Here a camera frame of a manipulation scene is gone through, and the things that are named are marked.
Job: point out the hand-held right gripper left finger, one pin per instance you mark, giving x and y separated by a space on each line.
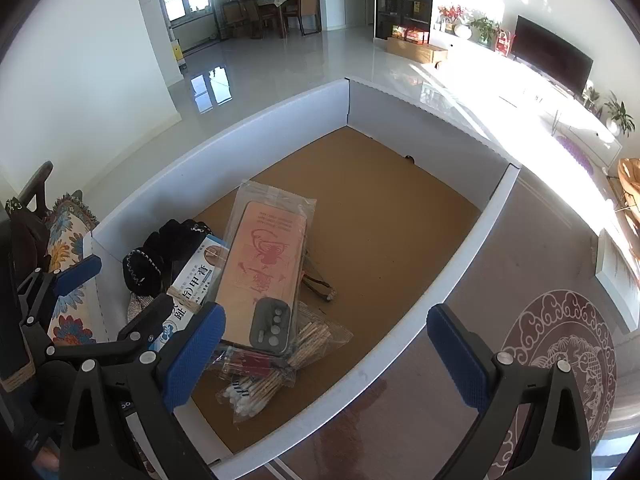
195 350

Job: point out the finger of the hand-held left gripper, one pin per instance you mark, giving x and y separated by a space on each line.
140 327
80 270

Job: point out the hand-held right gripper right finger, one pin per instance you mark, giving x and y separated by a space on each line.
457 355

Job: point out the rhinestone bow hair clip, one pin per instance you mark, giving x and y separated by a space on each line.
136 309

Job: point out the tan rubber band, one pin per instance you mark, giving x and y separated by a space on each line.
182 296

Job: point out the blue white medicine box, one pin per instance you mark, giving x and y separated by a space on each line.
200 275

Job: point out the black velvet cloth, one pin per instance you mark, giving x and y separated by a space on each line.
172 235

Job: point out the bagged phone cases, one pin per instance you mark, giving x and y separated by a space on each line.
265 260

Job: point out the bagged wooden swab bundle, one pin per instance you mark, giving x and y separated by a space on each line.
310 340

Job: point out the white cardboard box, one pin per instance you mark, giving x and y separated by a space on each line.
400 105

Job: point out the floral cushion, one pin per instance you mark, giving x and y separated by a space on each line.
70 255

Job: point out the dark wooden chair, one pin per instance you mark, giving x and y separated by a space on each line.
36 182

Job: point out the white flat box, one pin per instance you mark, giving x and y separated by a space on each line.
620 275

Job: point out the yellow white appliance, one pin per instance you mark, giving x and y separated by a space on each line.
178 55

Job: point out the orange lounge chair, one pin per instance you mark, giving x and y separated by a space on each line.
631 182

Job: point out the white television cabinet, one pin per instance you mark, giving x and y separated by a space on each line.
540 100

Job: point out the small green plant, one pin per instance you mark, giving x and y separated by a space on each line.
591 97

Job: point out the green plant in white pot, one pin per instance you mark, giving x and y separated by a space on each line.
619 112

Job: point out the wooden dining chair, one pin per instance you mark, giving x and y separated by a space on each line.
308 7
233 17

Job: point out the brown cardboard carton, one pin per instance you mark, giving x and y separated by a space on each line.
420 52

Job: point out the red gift bag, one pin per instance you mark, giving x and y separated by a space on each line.
504 42

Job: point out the black television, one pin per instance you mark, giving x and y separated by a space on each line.
550 52

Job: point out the red gift boxes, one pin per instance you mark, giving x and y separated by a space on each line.
412 34

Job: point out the leafy green plant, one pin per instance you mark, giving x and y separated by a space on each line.
484 27

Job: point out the red flower bouquet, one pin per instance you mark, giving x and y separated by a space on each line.
452 15

